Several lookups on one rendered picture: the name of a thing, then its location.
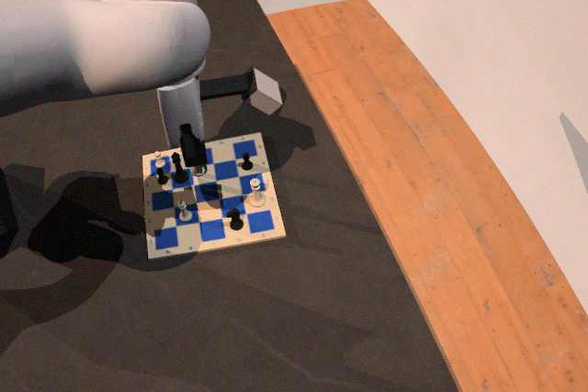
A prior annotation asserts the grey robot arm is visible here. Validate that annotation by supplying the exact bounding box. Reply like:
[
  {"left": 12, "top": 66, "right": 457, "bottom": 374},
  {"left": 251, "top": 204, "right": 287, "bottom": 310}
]
[{"left": 0, "top": 0, "right": 283, "bottom": 118}]

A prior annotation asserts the white pawn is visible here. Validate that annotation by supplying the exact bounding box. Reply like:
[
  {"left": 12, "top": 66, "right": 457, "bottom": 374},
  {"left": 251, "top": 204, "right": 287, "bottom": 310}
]
[{"left": 154, "top": 151, "right": 165, "bottom": 168}]

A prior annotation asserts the blue and cream chessboard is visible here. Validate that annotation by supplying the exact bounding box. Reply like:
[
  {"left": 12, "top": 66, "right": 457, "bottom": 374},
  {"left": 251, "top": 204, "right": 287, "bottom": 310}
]
[{"left": 142, "top": 132, "right": 286, "bottom": 261}]

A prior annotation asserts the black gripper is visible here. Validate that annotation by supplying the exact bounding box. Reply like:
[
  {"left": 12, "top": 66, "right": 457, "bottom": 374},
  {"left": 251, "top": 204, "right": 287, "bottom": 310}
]
[{"left": 157, "top": 57, "right": 208, "bottom": 168}]

